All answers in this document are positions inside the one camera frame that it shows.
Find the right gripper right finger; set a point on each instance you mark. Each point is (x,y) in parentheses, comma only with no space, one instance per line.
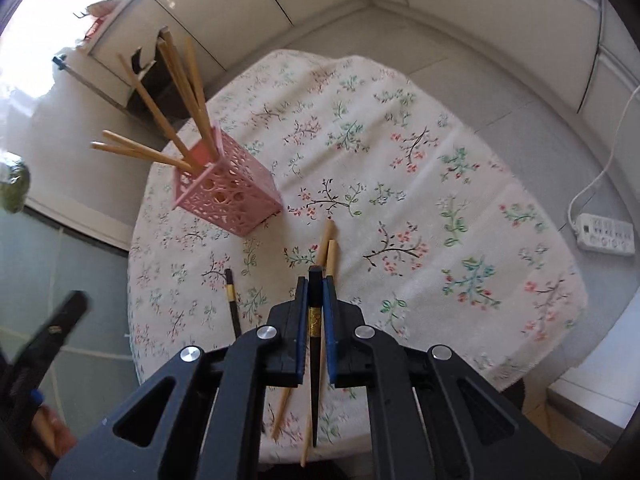
(431,415)

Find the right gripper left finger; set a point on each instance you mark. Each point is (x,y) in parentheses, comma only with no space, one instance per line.
(199,415)

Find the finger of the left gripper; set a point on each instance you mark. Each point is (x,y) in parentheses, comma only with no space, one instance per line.
(21,379)

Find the black gold-banded chopstick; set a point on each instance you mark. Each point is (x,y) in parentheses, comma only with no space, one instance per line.
(233,306)
(314,305)

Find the wooden chopstick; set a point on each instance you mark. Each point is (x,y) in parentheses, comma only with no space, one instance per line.
(330,262)
(150,157)
(196,81)
(286,392)
(159,117)
(126,142)
(183,82)

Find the pink perforated utensil basket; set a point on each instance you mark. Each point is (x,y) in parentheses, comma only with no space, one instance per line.
(234,192)

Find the white kitchen cabinets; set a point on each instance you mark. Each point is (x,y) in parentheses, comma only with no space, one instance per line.
(578,53)

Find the person's hand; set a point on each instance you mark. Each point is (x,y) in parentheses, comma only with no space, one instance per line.
(53,438)

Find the floral tablecloth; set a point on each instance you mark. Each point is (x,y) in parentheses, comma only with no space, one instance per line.
(439,241)

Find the white power strip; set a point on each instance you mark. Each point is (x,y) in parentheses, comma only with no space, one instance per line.
(605,235)

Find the black wok with lid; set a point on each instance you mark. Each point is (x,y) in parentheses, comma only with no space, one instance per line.
(145,62)

